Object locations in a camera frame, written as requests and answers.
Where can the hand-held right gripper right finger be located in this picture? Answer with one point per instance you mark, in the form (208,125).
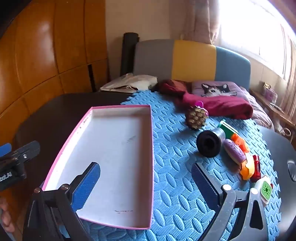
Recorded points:
(203,185)

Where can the white and green toy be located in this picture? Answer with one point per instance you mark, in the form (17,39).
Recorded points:
(266,190)

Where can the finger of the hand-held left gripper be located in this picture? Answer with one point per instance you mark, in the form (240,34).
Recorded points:
(5,149)
(26,149)

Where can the wooden bench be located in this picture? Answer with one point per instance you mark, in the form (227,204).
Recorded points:
(270,109)

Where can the black oval cushion plug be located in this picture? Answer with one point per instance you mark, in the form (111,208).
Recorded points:
(292,170)

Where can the white paper bag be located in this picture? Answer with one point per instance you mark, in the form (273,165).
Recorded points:
(134,82)

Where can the wooden wardrobe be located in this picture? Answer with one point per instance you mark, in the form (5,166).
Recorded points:
(46,58)

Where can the red toy car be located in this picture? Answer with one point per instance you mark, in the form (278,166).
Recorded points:
(256,166)

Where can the maroon blanket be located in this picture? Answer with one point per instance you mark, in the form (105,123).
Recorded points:
(219,106)

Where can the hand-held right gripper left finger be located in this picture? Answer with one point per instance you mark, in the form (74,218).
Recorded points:
(85,187)

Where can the brown peg brush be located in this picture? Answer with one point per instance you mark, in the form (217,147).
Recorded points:
(195,117)

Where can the grey yellow blue headboard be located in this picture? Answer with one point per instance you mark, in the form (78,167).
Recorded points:
(192,58)

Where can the purple dog print pillow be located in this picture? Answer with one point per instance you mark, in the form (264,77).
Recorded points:
(217,89)

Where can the pink cardboard box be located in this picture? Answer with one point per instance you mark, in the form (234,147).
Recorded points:
(111,150)

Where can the purple box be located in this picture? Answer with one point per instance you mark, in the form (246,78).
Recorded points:
(269,93)

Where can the pink quilt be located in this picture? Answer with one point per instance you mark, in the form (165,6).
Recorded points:
(259,109)

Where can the dark red quilted cushion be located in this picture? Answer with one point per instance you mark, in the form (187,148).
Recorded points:
(173,87)

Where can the orange linked toy cubes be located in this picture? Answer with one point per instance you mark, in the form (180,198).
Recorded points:
(238,140)

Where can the person's left hand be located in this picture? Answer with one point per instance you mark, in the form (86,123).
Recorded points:
(5,215)

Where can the yellow toy boat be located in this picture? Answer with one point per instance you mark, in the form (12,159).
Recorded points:
(246,170)

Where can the purple egg-shaped toy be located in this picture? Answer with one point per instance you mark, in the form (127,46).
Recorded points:
(233,150)

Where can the purple toy cup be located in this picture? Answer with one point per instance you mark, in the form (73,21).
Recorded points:
(198,103)

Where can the blue foam puzzle mat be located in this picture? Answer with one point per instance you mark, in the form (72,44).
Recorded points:
(173,150)

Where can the green plastic toy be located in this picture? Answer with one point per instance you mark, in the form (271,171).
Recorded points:
(227,131)

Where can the black and silver cylinder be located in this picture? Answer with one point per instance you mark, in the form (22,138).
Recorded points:
(208,143)

